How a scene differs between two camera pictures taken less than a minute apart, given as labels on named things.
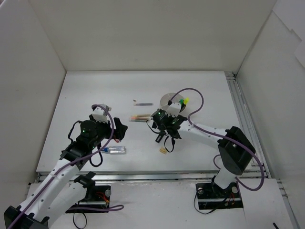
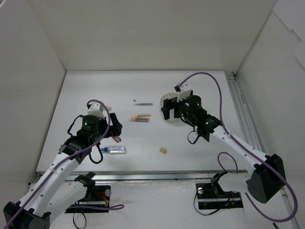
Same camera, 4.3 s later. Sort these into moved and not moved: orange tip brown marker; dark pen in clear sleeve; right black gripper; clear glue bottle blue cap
Moved: right black gripper
Not moved: clear glue bottle blue cap; orange tip brown marker; dark pen in clear sleeve
